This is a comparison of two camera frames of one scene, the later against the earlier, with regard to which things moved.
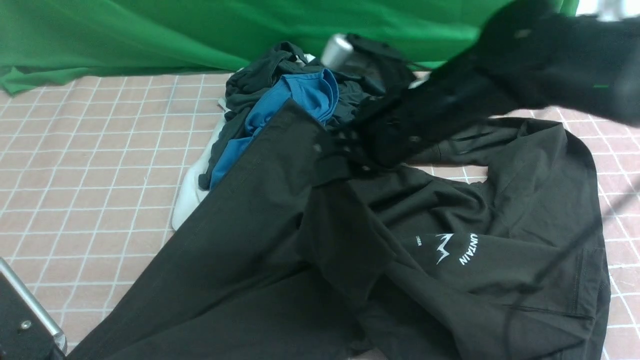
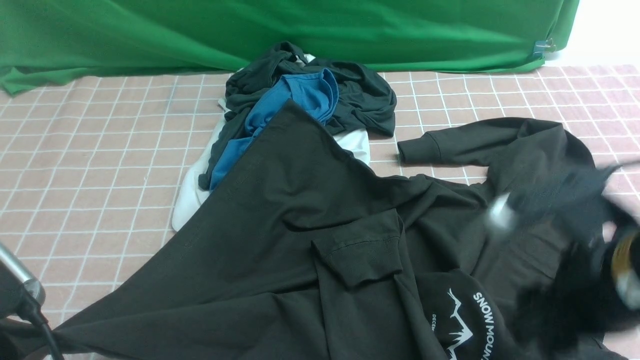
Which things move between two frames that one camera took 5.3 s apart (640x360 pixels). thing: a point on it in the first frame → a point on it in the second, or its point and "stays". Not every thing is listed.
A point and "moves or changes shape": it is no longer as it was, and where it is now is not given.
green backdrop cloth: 40,39 stays
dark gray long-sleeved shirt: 492,248 moves or changes shape
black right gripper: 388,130 → 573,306
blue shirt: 317,91 stays
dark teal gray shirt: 355,98 stays
